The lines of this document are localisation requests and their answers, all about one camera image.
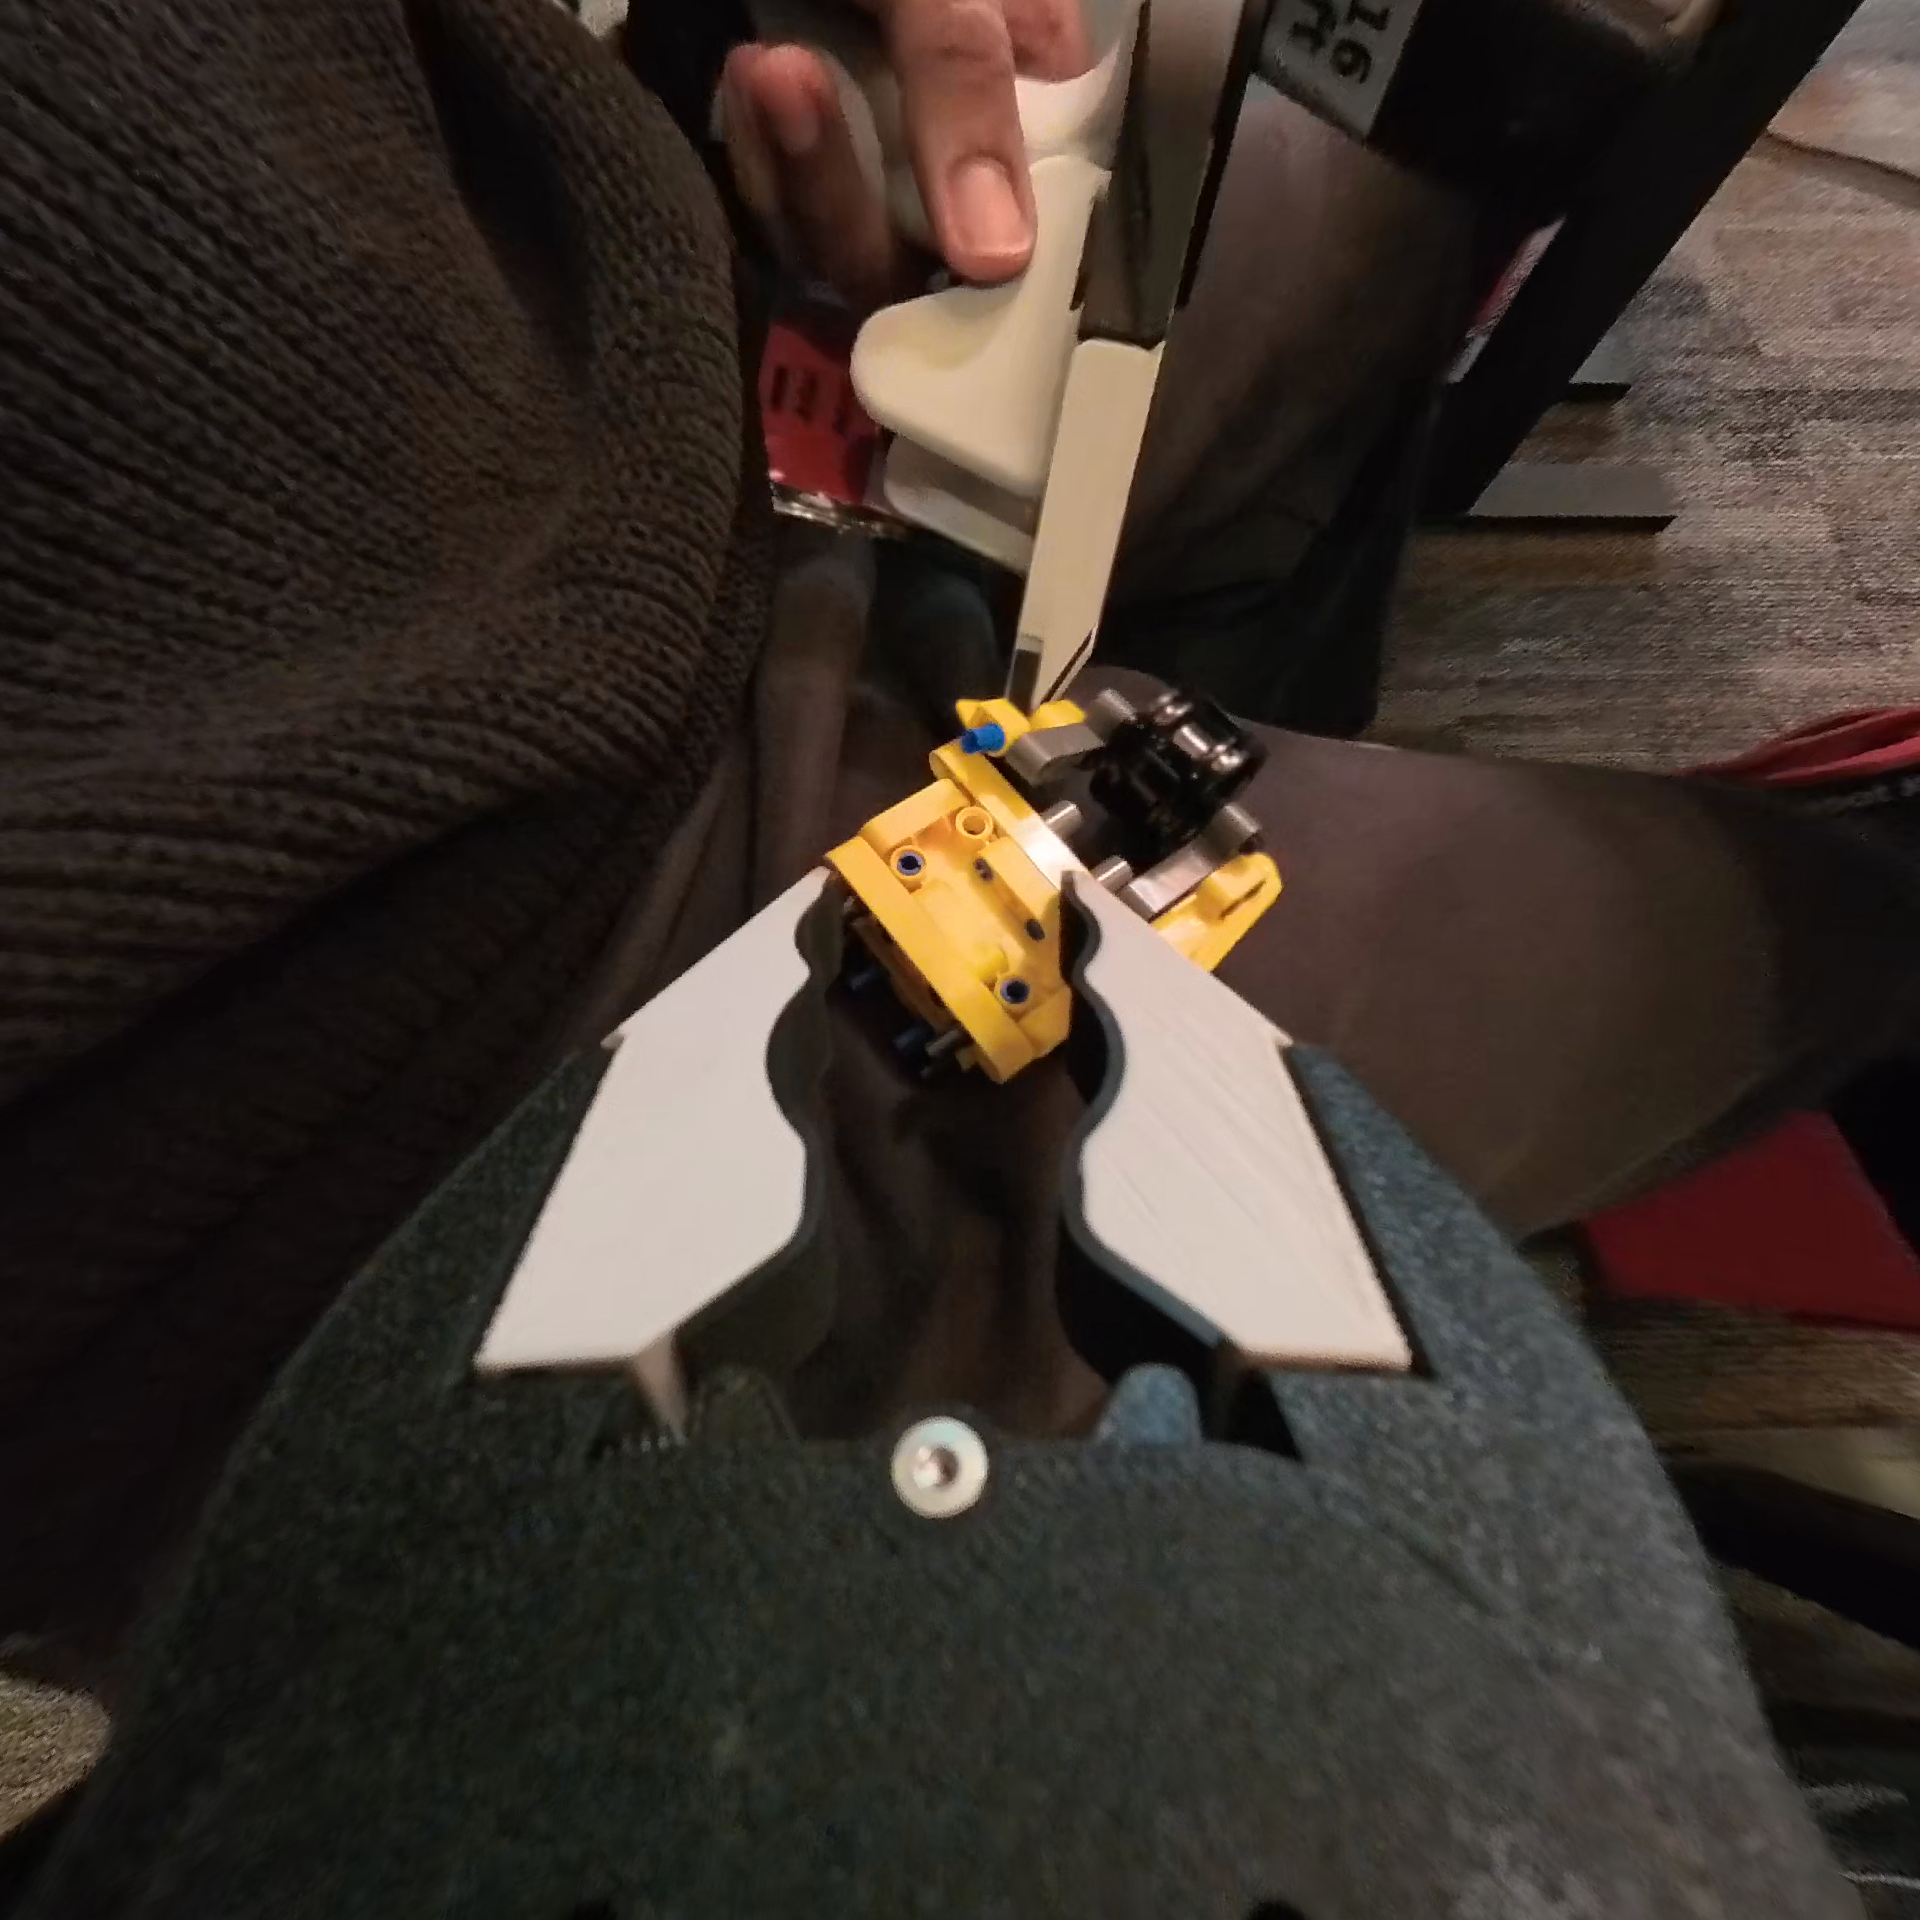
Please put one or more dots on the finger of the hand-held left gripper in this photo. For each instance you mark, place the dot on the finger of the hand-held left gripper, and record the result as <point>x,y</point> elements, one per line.
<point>1088,496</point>

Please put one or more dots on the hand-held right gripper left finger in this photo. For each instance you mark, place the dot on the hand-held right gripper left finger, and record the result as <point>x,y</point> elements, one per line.
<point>674,1155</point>

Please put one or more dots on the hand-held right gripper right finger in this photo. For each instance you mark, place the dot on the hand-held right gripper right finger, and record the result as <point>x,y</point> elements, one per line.
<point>1228,1172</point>

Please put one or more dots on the yellow technic beam piece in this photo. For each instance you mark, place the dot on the yellow technic beam piece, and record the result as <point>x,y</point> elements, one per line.
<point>962,900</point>

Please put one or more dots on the person's left hand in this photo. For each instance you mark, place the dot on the person's left hand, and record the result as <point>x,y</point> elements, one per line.
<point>966,137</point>

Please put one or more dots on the red and black packet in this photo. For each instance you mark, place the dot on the red and black packet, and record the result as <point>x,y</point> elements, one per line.
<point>809,407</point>

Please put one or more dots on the person's trouser leg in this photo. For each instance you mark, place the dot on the person's trouser leg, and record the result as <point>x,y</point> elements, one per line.
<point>1501,933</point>

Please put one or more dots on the black metal stand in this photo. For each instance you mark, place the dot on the black metal stand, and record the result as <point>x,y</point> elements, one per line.
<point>1649,180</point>

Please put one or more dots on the red box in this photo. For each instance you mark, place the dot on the red box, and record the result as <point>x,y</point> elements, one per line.
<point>1799,1229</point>

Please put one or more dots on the red cloth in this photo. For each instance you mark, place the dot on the red cloth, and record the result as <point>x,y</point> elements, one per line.
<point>1847,743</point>

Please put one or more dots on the dark knit sweater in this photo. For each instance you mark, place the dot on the dark knit sweater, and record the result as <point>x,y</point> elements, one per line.
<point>300,524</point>

